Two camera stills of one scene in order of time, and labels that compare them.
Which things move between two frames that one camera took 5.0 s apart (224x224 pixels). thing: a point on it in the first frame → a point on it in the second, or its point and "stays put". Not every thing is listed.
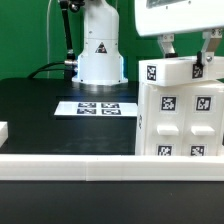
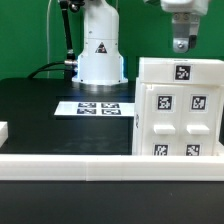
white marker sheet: x=95 y=108 stays put
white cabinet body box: x=180 y=119 stays put
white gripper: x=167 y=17 → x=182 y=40
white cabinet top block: x=178 y=71 stays put
